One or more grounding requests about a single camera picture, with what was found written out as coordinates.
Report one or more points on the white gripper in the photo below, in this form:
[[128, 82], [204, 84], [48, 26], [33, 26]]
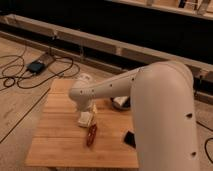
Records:
[[84, 105]]

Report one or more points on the white sponge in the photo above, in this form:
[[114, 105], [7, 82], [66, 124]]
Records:
[[85, 119]]

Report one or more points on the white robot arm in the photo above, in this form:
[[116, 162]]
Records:
[[163, 110]]

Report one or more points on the red brown snack bar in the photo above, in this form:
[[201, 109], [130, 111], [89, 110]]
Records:
[[91, 135]]

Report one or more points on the white box in bowl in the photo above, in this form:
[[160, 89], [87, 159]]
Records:
[[120, 100]]

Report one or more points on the dark bowl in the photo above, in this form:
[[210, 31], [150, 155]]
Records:
[[126, 106]]

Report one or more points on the wooden table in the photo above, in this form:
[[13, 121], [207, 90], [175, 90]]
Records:
[[60, 142]]

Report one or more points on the black rectangular device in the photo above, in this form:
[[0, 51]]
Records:
[[129, 139]]

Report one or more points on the blue power adapter box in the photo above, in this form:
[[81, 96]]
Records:
[[35, 67]]

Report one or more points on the wooden wall rail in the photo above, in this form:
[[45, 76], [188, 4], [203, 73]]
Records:
[[127, 50]]

